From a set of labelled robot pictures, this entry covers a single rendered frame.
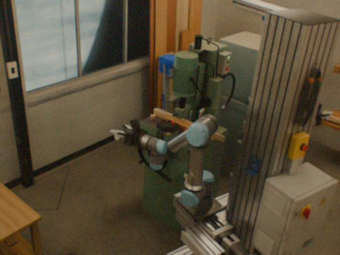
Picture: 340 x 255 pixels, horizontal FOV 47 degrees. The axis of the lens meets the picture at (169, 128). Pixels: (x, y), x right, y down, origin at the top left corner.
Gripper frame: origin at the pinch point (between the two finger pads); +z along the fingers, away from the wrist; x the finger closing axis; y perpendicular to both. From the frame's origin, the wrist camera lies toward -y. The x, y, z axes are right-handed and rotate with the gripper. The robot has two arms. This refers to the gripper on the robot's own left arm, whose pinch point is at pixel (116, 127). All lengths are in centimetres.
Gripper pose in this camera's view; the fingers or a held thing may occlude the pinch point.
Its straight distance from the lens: 240.4
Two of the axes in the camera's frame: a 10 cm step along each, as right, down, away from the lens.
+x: 4.9, -2.7, 8.3
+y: -1.3, 9.2, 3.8
